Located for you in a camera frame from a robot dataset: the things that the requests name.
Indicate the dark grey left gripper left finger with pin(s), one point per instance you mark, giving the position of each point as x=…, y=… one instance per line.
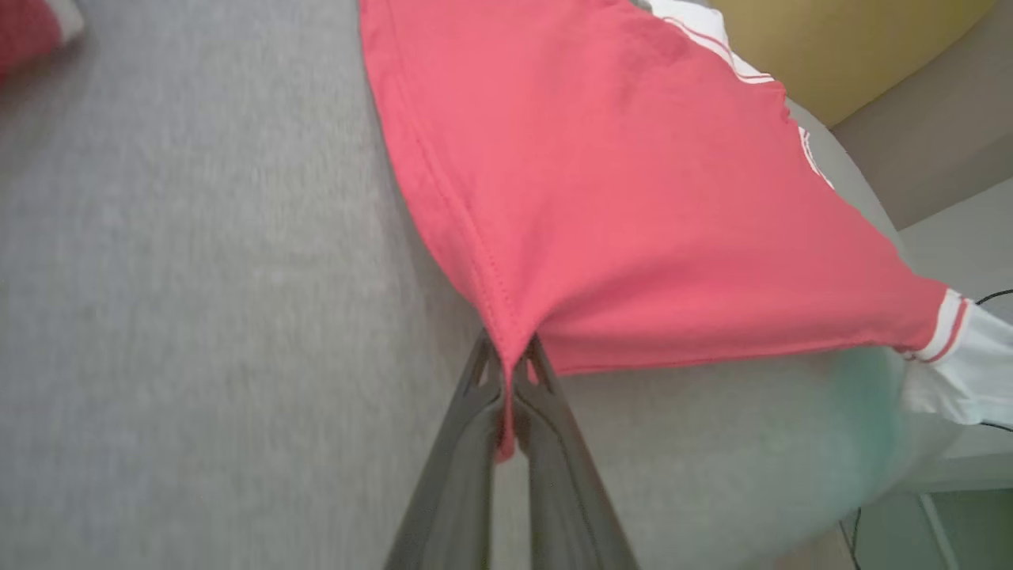
x=459, y=491

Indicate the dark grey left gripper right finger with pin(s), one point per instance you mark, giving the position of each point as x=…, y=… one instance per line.
x=562, y=491

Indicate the red shirt with striped trim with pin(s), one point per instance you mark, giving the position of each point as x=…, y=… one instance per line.
x=633, y=198

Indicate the red garment with white bands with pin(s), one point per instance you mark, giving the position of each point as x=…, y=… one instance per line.
x=28, y=28

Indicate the large grey sofa seat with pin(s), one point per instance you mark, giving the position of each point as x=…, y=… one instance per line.
x=198, y=317

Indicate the yellow sofa back cushion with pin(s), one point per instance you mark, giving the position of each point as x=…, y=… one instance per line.
x=855, y=55

